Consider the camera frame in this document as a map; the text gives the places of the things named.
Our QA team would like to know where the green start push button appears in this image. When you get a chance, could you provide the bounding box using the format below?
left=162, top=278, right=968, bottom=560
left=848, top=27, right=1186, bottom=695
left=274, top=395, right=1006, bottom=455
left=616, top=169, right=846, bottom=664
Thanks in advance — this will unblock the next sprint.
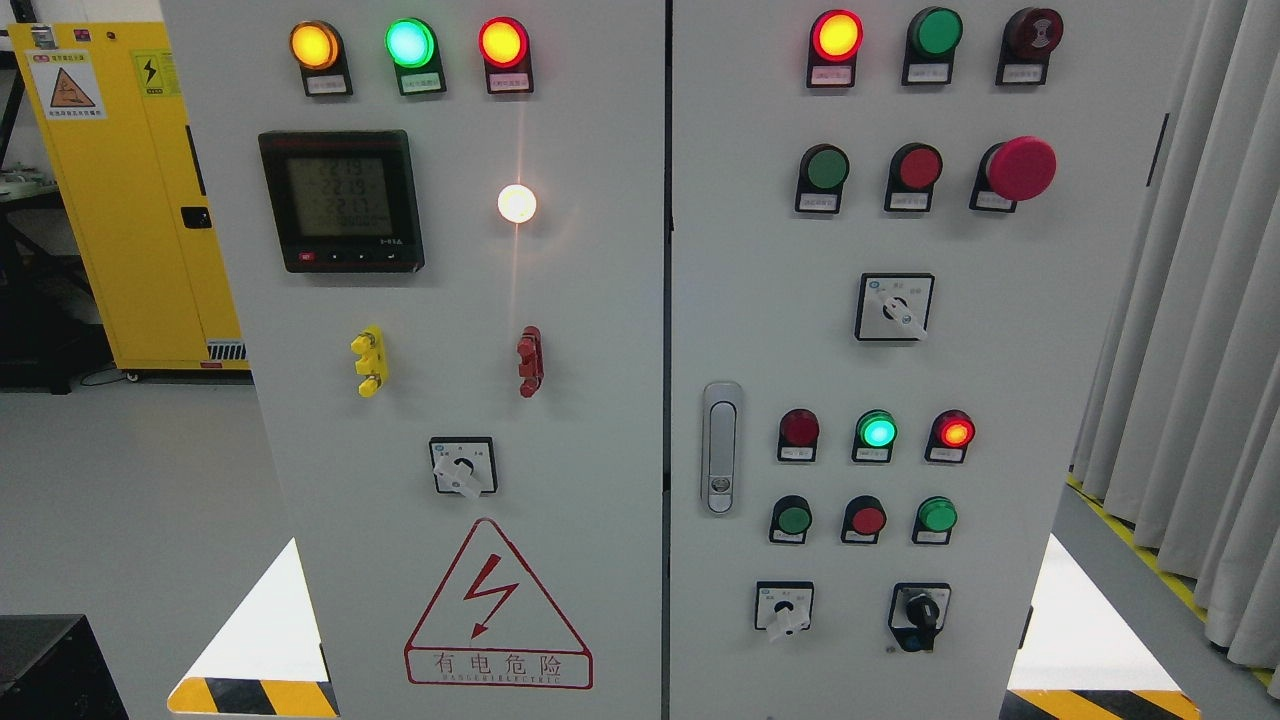
left=768, top=495, right=813, bottom=544

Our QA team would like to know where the green push button upper row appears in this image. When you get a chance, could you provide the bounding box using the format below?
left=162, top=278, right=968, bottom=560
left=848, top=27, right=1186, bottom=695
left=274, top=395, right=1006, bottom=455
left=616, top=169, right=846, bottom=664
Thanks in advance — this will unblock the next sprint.
left=794, top=143, right=850, bottom=215

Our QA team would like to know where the red stop push button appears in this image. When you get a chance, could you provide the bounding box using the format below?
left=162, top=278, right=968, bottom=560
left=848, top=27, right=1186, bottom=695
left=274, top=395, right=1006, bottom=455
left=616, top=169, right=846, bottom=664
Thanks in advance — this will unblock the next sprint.
left=841, top=495, right=887, bottom=544

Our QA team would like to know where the green lamp button lower right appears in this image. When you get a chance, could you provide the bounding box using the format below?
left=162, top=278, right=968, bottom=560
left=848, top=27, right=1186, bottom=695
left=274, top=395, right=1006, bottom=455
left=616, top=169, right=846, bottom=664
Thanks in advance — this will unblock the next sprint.
left=911, top=496, right=959, bottom=546

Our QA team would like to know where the red push button upper row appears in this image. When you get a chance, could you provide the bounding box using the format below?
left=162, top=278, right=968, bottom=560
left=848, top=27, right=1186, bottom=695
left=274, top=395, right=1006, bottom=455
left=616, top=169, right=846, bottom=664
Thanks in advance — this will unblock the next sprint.
left=883, top=142, right=943, bottom=213

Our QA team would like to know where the red emergency stop mushroom button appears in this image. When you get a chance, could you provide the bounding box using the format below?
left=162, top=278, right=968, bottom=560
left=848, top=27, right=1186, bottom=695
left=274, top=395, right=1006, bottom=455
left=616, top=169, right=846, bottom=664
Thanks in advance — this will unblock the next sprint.
left=969, top=135, right=1057, bottom=213

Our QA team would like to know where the grey electrical control cabinet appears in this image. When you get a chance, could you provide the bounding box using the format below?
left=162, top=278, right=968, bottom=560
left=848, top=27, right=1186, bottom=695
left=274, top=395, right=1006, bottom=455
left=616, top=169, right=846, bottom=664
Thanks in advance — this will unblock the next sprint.
left=163, top=1, right=1194, bottom=719

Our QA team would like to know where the red terminal connector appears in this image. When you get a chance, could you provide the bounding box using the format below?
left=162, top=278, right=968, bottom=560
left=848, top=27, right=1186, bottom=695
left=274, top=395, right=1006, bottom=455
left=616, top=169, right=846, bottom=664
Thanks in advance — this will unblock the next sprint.
left=516, top=325, right=545, bottom=398

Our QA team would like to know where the red indicator lamp lower left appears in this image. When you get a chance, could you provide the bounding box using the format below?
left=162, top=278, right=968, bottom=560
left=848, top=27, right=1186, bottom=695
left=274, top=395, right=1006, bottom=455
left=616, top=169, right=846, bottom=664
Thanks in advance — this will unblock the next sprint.
left=776, top=407, right=820, bottom=462

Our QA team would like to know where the white lit indicator lamp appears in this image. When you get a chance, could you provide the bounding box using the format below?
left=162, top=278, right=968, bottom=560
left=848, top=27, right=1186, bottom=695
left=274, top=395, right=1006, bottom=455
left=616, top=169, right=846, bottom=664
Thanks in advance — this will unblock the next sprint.
left=495, top=183, right=538, bottom=225

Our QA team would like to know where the green indicator lamp lower middle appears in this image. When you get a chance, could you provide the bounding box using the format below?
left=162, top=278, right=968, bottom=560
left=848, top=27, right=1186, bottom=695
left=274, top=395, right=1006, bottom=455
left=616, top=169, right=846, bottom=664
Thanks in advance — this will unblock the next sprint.
left=851, top=407, right=899, bottom=464

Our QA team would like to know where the yellow terminal connector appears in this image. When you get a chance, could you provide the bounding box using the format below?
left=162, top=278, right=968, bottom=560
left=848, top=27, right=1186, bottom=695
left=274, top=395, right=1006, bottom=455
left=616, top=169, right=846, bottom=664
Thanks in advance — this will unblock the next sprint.
left=349, top=325, right=389, bottom=398

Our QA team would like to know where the red high voltage warning sticker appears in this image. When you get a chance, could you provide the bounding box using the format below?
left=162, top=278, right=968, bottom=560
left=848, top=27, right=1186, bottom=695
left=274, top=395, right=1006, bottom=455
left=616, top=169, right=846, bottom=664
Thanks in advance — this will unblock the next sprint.
left=404, top=518, right=594, bottom=691

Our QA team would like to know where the red lit lamp lower right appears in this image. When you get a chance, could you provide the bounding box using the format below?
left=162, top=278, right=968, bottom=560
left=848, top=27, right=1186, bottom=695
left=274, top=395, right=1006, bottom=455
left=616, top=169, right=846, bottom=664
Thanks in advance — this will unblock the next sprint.
left=923, top=409, right=977, bottom=464

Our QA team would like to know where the black digital power meter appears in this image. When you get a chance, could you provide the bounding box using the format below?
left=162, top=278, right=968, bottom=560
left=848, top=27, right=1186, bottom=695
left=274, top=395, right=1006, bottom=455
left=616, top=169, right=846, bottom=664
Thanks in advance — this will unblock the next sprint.
left=259, top=129, right=425, bottom=273

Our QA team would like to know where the red lit indicator lamp left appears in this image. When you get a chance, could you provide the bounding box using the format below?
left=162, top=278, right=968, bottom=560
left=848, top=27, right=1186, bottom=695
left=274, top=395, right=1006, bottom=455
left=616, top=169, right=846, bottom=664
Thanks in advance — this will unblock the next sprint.
left=477, top=15, right=534, bottom=94

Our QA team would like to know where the red lit lamp right door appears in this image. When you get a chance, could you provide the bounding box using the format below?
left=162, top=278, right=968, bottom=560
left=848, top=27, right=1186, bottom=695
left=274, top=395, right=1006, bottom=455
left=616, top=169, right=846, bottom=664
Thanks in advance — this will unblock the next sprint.
left=806, top=9, right=864, bottom=88

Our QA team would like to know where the green lit indicator lamp top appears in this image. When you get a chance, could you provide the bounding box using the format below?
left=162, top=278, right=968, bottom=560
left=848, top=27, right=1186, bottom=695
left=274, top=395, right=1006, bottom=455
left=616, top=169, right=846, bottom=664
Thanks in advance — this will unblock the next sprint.
left=384, top=17, right=447, bottom=96

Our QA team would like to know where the green unlit lamp top right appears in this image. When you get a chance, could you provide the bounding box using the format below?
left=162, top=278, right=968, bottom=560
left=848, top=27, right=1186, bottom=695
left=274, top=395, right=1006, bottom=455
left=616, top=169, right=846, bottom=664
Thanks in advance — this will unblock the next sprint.
left=901, top=6, right=964, bottom=87

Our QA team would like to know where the orange indicator lamp top left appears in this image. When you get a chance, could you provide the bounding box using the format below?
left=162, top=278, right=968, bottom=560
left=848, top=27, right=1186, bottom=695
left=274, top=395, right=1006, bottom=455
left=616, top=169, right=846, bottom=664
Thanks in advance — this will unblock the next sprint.
left=289, top=20, right=353, bottom=97

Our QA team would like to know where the dark red buzzer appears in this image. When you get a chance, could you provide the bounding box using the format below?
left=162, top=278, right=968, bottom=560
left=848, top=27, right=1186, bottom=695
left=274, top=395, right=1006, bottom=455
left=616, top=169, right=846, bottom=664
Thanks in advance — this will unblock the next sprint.
left=995, top=6, right=1065, bottom=86

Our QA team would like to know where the grey curtain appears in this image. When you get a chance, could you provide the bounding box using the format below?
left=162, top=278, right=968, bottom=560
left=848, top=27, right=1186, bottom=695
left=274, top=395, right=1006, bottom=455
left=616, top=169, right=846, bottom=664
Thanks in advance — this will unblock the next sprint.
left=1073, top=1, right=1279, bottom=673

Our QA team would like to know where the yellow safety storage cabinet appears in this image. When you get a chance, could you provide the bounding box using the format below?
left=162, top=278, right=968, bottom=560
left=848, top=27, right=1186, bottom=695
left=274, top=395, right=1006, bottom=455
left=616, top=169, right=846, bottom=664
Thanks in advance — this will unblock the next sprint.
left=8, top=22, right=250, bottom=374

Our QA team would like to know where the black box bottom left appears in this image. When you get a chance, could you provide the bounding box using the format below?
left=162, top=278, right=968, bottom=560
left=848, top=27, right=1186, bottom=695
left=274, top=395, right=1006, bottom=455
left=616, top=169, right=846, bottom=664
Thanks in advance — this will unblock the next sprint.
left=1, top=614, right=129, bottom=719

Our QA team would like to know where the silver cabinet door handle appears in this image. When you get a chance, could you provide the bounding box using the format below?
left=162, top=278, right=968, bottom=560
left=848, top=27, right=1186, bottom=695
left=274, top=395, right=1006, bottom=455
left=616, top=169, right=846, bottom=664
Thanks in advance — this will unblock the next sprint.
left=700, top=382, right=744, bottom=515

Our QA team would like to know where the left door rotary selector switch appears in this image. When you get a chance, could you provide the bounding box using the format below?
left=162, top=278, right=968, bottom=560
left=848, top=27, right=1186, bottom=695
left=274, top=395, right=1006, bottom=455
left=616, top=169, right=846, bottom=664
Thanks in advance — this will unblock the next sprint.
left=428, top=436, right=498, bottom=498

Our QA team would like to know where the upper right rotary selector switch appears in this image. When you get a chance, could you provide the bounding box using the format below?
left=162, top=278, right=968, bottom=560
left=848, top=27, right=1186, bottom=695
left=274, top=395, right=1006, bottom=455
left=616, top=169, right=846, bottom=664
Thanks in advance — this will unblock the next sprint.
left=854, top=273, right=934, bottom=342

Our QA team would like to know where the lower white rotary selector switch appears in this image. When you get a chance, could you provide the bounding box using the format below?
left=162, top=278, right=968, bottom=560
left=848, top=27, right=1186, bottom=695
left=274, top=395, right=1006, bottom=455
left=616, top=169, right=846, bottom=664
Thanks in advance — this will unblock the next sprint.
left=754, top=582, right=815, bottom=643

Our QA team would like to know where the black key selector switch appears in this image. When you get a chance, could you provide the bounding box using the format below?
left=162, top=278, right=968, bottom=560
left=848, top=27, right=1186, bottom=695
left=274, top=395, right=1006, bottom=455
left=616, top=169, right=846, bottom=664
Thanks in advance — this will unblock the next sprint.
left=887, top=582, right=952, bottom=653

